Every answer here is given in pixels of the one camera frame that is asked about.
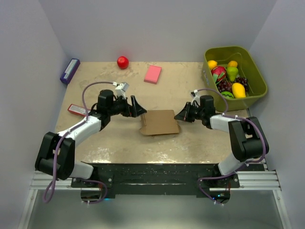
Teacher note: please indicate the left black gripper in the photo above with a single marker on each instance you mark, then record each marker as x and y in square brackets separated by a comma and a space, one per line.
[137, 109]

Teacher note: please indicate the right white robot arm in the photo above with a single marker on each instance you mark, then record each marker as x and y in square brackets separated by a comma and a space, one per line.
[247, 139]

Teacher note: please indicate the green pear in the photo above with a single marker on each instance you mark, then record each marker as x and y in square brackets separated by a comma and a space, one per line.
[231, 73]

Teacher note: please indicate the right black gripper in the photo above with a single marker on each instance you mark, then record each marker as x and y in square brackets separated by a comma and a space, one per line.
[183, 115]

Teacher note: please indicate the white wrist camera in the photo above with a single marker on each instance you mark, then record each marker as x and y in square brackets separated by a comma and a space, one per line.
[121, 89]
[195, 98]

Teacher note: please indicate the dark purple grapes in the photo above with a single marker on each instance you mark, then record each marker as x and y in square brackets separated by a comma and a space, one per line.
[226, 85]

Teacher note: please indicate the olive green plastic bin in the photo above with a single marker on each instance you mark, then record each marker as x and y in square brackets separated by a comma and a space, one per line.
[246, 68]

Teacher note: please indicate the yellow mango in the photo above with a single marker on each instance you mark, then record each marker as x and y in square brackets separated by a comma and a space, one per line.
[238, 90]

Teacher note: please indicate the red green dragon fruit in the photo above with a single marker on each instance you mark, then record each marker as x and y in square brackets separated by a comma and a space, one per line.
[218, 74]

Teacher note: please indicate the pink sticky note pad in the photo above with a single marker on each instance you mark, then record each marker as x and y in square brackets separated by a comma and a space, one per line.
[152, 74]

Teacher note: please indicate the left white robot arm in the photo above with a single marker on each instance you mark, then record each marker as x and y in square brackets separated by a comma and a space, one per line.
[56, 156]

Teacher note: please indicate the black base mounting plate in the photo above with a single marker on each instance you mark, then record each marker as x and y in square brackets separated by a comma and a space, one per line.
[160, 179]

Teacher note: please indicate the yellow lemon left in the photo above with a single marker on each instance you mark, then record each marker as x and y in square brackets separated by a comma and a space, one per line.
[212, 64]

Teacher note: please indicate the green round toy fruit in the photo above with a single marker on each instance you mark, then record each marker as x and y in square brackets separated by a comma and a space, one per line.
[227, 95]

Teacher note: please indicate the brown cardboard box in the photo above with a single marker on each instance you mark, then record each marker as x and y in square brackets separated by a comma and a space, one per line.
[159, 122]

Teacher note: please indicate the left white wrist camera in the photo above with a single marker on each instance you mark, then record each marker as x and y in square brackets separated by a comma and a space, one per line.
[121, 89]

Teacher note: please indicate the orange fruit right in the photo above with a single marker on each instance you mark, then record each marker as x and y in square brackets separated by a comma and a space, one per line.
[232, 64]

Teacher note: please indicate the red apple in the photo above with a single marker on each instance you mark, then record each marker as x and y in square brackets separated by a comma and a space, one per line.
[123, 62]

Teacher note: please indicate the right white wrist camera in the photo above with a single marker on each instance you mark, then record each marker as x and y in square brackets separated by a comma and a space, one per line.
[195, 98]

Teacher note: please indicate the purple rectangular box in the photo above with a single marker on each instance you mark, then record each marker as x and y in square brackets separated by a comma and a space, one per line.
[70, 71]

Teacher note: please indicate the red rectangular box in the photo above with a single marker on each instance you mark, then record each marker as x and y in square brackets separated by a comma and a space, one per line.
[77, 110]

